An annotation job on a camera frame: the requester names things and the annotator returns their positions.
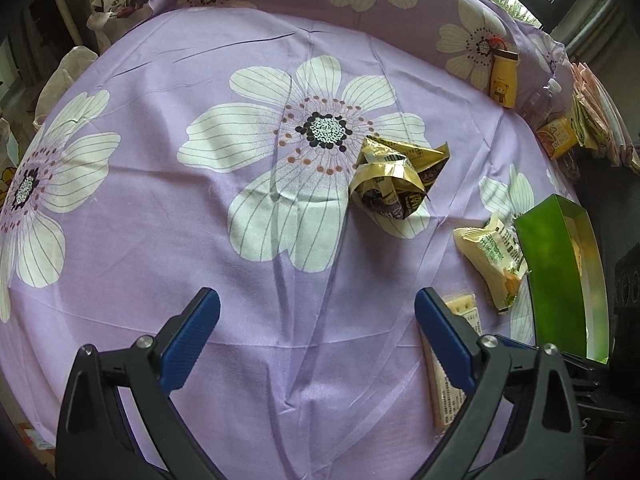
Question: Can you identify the yellow bear bottle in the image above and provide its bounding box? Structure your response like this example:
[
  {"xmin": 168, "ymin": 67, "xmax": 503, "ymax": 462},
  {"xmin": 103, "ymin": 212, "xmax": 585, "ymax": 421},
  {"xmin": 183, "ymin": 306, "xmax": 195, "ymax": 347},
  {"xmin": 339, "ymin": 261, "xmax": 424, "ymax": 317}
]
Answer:
[{"xmin": 487, "ymin": 37, "xmax": 521, "ymax": 109}]

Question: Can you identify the clear plastic snack bag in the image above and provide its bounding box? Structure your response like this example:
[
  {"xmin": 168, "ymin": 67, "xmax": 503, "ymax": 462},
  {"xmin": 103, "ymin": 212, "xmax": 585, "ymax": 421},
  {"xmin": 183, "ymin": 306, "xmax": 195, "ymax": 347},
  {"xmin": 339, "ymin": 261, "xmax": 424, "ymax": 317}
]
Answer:
[{"xmin": 559, "ymin": 154, "xmax": 582, "ymax": 182}]

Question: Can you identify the clear water bottle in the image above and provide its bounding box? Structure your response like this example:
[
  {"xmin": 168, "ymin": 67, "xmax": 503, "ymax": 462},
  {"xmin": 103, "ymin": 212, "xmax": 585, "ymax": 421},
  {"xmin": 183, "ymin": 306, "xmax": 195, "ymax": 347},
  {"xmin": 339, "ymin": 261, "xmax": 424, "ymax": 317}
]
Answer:
[{"xmin": 520, "ymin": 78, "xmax": 563, "ymax": 126}]

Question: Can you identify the white plastic bag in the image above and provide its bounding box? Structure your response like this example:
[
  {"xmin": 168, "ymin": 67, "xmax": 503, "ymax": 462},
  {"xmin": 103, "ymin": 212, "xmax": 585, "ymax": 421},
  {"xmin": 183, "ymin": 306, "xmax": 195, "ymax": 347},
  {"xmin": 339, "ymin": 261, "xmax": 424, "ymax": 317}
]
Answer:
[{"xmin": 32, "ymin": 46, "xmax": 98, "ymax": 131}]

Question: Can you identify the curtain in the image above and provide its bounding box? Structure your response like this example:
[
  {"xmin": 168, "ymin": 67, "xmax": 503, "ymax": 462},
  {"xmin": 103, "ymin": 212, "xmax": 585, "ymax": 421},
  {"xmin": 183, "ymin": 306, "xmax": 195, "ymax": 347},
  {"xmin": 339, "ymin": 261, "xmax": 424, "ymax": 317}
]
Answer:
[{"xmin": 552, "ymin": 0, "xmax": 618, "ymax": 63}]

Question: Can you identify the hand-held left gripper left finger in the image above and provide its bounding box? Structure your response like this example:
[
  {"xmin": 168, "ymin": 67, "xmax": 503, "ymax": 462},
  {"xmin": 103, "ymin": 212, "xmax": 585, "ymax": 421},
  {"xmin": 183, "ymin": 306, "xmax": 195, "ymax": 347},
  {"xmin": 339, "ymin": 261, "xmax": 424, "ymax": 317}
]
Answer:
[{"xmin": 56, "ymin": 287, "xmax": 222, "ymax": 480}]

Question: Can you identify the green cardboard box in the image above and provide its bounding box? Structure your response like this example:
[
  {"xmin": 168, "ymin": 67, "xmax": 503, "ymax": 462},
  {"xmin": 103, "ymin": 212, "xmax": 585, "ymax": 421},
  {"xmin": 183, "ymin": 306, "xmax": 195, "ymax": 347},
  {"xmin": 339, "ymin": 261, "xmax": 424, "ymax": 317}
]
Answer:
[{"xmin": 515, "ymin": 193, "xmax": 612, "ymax": 365}]

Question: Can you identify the pale green-label snack packet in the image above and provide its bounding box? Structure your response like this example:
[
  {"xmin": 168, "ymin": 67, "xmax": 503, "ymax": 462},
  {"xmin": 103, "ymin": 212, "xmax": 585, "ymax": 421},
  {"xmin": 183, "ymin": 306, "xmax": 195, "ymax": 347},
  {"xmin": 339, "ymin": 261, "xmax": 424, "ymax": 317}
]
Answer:
[{"xmin": 452, "ymin": 211, "xmax": 531, "ymax": 316}]

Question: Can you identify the stack of folded cloths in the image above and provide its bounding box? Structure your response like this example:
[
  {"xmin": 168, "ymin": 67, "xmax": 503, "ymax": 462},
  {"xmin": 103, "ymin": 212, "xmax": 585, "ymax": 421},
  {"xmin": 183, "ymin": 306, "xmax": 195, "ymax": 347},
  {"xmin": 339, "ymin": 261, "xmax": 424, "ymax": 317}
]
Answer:
[{"xmin": 567, "ymin": 60, "xmax": 640, "ymax": 171}]

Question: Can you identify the white tote bag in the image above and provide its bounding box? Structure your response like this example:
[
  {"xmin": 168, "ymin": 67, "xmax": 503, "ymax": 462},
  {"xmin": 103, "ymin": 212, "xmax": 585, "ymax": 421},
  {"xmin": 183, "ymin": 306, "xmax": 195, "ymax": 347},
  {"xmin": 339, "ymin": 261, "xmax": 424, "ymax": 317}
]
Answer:
[{"xmin": 86, "ymin": 0, "xmax": 156, "ymax": 56}]

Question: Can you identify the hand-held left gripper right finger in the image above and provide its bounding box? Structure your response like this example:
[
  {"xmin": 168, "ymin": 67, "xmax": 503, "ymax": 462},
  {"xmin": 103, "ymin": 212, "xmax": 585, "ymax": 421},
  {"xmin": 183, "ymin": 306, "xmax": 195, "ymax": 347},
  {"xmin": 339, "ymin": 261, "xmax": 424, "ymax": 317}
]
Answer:
[{"xmin": 415, "ymin": 287, "xmax": 587, "ymax": 480}]

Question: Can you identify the yellow carton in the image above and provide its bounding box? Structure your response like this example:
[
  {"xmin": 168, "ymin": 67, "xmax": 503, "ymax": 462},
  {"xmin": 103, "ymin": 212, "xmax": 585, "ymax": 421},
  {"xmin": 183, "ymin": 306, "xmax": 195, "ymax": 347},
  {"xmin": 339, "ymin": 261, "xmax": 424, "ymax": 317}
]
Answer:
[{"xmin": 535, "ymin": 116, "xmax": 580, "ymax": 161}]

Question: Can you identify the white printed bag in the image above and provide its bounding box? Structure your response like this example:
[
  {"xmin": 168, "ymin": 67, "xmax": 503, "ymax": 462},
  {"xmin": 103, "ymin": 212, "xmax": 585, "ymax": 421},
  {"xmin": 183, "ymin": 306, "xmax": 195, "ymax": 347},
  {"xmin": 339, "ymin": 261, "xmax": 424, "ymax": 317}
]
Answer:
[{"xmin": 0, "ymin": 115, "xmax": 21, "ymax": 211}]

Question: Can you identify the pale cracker packet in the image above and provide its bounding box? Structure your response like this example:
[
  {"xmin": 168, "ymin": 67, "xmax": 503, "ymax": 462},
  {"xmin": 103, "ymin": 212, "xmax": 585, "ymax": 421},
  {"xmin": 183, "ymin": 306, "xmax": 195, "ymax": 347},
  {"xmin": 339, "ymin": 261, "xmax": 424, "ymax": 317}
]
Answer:
[{"xmin": 420, "ymin": 294, "xmax": 486, "ymax": 431}]

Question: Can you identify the purple floral bedsheet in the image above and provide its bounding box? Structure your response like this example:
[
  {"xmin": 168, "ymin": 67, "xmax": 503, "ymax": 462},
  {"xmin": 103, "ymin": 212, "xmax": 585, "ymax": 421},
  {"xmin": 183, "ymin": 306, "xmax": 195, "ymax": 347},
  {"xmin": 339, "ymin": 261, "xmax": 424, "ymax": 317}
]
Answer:
[{"xmin": 0, "ymin": 0, "xmax": 596, "ymax": 480}]

